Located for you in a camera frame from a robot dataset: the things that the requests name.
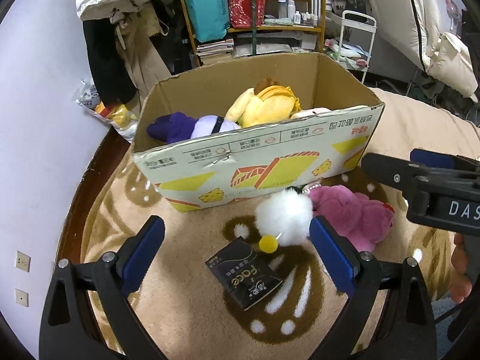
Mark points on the folded pastel cloths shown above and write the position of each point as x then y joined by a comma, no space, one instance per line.
348,50

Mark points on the white wall socket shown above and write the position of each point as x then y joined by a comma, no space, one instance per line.
21,297
23,260

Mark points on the red gift bag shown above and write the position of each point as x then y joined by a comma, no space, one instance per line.
243,7

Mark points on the beige trench coat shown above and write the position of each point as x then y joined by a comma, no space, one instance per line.
150,60

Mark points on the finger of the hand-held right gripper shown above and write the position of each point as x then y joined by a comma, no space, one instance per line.
390,174
431,159

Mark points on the cream pillow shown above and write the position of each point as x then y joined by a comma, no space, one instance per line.
453,63

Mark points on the beige patterned blanket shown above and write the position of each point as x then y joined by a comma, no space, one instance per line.
225,337

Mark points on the plastic bag of toys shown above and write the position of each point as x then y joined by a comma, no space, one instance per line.
120,120

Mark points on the stack of books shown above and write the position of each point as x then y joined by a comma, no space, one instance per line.
213,48

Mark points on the green pole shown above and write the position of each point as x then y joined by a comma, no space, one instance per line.
254,41

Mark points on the purple plush doll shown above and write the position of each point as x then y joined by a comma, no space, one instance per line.
176,127

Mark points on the black coat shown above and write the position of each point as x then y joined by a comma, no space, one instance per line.
108,63

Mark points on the yellow plush toy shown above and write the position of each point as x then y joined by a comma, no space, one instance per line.
262,107

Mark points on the black tissue pack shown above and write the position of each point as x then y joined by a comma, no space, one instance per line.
243,273

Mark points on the row of cosmetic bottles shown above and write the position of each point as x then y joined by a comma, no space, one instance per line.
290,9

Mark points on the pink plush toy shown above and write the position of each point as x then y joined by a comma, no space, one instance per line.
352,213

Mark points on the white pompom plush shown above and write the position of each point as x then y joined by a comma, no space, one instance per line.
285,213

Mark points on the dark wooden bed frame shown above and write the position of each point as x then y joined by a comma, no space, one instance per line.
90,180

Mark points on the pile of papers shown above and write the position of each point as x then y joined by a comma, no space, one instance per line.
270,45

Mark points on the pink wall ornament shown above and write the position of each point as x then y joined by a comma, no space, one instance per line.
453,7

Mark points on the cream folded mattress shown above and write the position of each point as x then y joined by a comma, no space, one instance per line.
397,7

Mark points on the printed cardboard box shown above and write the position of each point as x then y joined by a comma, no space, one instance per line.
262,150

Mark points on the white trolley cart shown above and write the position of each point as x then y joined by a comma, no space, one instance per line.
360,14

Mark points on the black printed garment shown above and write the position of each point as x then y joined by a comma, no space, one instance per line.
178,45

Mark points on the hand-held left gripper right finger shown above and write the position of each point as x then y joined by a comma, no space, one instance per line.
333,255

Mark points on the wooden shelf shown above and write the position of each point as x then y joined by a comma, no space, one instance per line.
285,29

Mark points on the teal bag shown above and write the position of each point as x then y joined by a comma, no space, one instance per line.
208,15

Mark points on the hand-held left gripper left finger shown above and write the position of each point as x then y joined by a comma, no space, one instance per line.
144,258

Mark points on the person's right hand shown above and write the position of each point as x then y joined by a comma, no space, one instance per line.
459,262

